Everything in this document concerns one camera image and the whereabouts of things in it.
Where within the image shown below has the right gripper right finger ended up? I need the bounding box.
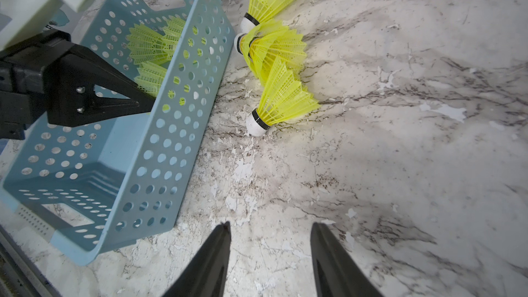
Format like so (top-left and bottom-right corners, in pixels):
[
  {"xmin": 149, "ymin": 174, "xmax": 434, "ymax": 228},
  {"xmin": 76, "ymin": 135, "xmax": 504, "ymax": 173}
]
[{"xmin": 310, "ymin": 223, "xmax": 382, "ymax": 297}]

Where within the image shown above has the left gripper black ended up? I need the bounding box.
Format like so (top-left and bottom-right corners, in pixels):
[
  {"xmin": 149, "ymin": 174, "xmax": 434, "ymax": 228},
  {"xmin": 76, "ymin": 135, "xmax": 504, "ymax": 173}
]
[{"xmin": 1, "ymin": 30, "xmax": 155, "ymax": 140}]

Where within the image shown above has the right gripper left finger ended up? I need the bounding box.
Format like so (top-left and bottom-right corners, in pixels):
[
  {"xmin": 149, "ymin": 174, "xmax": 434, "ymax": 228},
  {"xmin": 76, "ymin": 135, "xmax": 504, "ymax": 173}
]
[{"xmin": 163, "ymin": 221, "xmax": 231, "ymax": 297}]

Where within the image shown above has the light blue plastic storage basket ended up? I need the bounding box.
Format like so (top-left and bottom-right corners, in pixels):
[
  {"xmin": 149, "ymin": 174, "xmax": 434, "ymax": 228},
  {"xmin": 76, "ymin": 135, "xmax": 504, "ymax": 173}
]
[{"xmin": 1, "ymin": 0, "xmax": 235, "ymax": 265}]

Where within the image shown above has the yellow shuttlecock bottom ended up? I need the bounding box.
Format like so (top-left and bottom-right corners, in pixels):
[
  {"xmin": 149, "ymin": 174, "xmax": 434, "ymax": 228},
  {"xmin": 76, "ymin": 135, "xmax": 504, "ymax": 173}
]
[{"xmin": 162, "ymin": 17, "xmax": 186, "ymax": 59}]

